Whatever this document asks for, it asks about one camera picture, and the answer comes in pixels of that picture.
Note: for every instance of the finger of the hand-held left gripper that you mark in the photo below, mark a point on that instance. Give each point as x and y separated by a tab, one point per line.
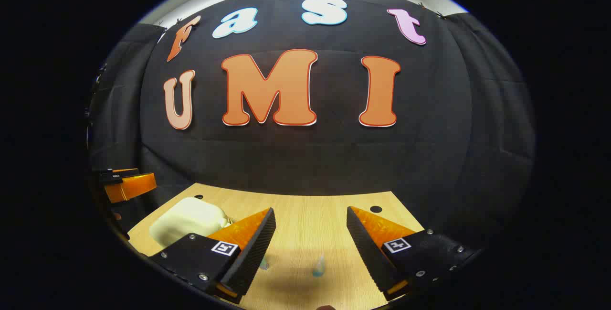
131	186

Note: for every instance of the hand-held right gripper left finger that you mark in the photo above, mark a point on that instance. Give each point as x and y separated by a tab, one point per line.
255	248

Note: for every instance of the pale yellow suitcase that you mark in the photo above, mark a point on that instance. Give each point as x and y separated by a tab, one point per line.
188	221

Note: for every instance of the clear blue bottle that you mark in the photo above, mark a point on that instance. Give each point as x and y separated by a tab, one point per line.
264	264

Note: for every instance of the blue white tube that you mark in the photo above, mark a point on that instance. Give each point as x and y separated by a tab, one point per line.
319	267

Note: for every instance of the black backdrop cloth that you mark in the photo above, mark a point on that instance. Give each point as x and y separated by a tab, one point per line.
334	157

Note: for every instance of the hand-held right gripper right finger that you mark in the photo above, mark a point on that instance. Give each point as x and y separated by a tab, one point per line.
365	248

